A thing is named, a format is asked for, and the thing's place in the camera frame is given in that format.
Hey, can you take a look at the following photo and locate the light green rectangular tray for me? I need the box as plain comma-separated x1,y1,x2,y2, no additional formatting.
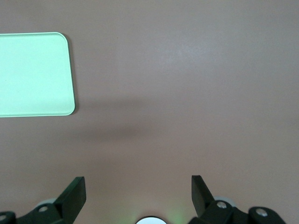
0,32,76,118

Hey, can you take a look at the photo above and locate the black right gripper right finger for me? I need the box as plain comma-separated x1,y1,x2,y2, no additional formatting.
188,175,288,224

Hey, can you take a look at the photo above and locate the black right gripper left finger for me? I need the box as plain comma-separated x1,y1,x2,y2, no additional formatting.
0,176,86,224

